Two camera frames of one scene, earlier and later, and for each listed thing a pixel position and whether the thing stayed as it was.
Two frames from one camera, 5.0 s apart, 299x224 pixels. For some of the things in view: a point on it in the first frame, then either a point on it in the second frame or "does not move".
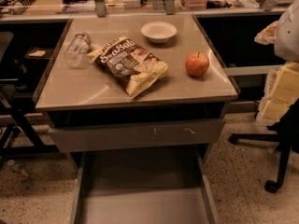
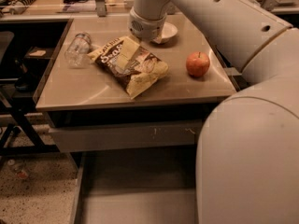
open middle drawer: (143, 186) does not move
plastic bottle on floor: (19, 169) does not move
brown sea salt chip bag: (135, 68) does not move
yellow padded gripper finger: (267, 35) -> (142, 28)
